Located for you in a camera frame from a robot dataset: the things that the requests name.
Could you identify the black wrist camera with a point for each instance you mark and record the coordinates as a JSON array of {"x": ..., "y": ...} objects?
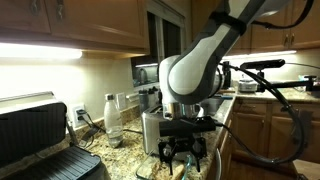
[{"x": 186, "y": 126}]

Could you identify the clear plastic water bottle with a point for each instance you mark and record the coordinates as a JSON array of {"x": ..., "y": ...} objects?
[{"x": 113, "y": 123}]

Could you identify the brown bread slice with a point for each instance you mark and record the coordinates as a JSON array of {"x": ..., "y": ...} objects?
[{"x": 179, "y": 174}]

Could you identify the white wall outlet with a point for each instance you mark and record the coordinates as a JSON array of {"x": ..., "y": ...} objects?
[{"x": 74, "y": 115}]

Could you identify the stainless steel sink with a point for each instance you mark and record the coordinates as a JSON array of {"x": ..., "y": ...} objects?
[{"x": 220, "y": 103}]

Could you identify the clear glass food container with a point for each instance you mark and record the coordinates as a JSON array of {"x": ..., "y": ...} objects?
[{"x": 143, "y": 170}]

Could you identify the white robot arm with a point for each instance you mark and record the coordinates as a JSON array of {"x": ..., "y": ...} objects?
[{"x": 200, "y": 66}]

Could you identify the wooden lower cabinets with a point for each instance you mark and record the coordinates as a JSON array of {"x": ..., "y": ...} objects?
[{"x": 253, "y": 133}]

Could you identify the black stereo camera bar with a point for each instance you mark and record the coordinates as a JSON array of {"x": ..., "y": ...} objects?
[{"x": 263, "y": 64}]

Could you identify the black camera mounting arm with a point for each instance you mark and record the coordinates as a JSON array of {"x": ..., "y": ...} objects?
[{"x": 290, "y": 84}]

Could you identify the blue sponge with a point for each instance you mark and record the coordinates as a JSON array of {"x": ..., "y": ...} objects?
[{"x": 227, "y": 97}]

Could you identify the light wooden stool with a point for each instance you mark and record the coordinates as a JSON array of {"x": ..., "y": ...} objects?
[{"x": 310, "y": 168}]

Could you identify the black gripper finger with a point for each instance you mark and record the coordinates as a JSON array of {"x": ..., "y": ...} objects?
[
  {"x": 165, "y": 150},
  {"x": 200, "y": 148}
]

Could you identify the dark hanging towel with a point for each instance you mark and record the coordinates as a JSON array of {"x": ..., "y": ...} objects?
[{"x": 305, "y": 128}]

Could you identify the under-cabinet light strip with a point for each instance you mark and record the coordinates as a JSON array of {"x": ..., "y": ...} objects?
[
  {"x": 36, "y": 51},
  {"x": 266, "y": 55}
]

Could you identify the black panini grill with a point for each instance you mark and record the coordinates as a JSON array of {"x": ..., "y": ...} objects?
[{"x": 33, "y": 133}]

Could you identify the kitchen window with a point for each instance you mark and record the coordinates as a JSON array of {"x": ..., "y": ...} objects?
[{"x": 153, "y": 40}]

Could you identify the tall black bottle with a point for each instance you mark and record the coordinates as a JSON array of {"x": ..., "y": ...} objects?
[{"x": 227, "y": 75}]

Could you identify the stainless steel toaster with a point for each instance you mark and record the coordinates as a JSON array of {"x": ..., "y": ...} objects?
[{"x": 150, "y": 130}]

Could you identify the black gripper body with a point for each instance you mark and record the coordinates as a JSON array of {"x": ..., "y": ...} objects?
[{"x": 182, "y": 145}]

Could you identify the small silver appliance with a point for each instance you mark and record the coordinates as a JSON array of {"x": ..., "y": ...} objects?
[{"x": 247, "y": 86}]

